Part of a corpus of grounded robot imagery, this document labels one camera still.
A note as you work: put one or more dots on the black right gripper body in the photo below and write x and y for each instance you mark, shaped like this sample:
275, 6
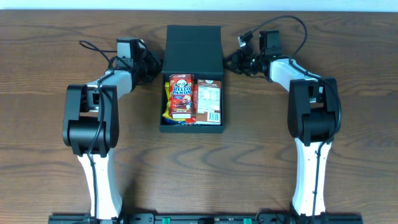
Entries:
237, 64

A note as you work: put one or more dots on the yellow snack bag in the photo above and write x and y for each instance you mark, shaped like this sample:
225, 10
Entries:
165, 115

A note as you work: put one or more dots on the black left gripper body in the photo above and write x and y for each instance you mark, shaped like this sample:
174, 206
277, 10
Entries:
152, 65

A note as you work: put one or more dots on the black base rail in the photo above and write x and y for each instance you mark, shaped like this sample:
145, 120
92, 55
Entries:
264, 218

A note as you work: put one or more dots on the brown white carton box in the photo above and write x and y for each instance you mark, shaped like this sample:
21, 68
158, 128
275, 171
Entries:
209, 102

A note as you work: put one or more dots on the red Hello Panda box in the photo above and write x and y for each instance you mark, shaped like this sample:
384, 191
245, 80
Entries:
180, 96

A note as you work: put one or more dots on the red snack bag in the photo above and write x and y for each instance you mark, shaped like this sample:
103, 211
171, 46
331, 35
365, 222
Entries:
192, 120

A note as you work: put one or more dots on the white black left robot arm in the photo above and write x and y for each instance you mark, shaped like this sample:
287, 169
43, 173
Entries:
91, 129

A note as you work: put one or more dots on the dark green cardboard box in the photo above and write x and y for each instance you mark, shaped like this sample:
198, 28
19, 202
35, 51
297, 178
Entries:
192, 50

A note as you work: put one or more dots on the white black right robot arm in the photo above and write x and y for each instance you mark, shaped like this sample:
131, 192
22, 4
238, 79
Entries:
313, 118

